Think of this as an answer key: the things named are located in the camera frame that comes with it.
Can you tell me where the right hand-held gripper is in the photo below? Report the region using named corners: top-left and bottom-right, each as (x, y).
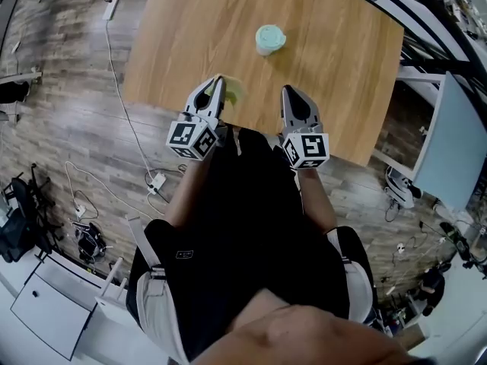
top-left (280, 84), bottom-right (330, 170)

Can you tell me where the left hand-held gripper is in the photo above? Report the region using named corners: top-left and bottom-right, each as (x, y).
top-left (166, 76), bottom-right (229, 162)

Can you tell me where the light green cloth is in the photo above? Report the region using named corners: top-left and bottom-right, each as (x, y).
top-left (205, 74), bottom-right (247, 109)

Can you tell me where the mint green lidded drink container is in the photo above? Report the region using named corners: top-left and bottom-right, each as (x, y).
top-left (254, 24), bottom-right (288, 58)

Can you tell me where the person's right forearm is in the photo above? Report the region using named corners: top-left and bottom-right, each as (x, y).
top-left (295, 167), bottom-right (339, 236)

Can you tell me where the person's left forearm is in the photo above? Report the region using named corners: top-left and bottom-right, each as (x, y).
top-left (164, 157), bottom-right (215, 228)

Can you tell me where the square white power strip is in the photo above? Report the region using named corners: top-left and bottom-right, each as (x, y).
top-left (147, 171), bottom-right (167, 195)

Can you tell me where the person's black shirt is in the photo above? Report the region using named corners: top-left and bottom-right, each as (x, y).
top-left (125, 126), bottom-right (380, 361)

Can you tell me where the white and black machine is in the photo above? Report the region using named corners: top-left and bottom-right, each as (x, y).
top-left (383, 164), bottom-right (423, 210)

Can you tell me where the long white power strip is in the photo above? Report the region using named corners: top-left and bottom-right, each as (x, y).
top-left (102, 0), bottom-right (119, 21)

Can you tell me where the pale blue panel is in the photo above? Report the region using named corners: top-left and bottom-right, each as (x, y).
top-left (412, 70), bottom-right (487, 211)

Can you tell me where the black office chair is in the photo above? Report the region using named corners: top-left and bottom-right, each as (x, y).
top-left (0, 163), bottom-right (65, 264)

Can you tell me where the person's grey harness vest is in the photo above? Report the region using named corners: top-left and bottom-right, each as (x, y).
top-left (126, 214), bottom-right (376, 365)

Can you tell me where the white router with antennas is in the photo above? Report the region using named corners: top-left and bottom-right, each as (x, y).
top-left (94, 256), bottom-right (134, 325)

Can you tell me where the white cabinet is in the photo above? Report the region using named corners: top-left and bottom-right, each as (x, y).
top-left (9, 259), bottom-right (100, 361)

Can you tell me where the long white cable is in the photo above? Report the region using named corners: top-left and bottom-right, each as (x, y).
top-left (103, 17), bottom-right (155, 178)

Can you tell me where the looped white cable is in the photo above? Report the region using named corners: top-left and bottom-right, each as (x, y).
top-left (63, 160), bottom-right (167, 220)

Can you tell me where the black device bundle with cables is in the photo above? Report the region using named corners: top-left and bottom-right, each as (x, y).
top-left (71, 221), bottom-right (114, 265)

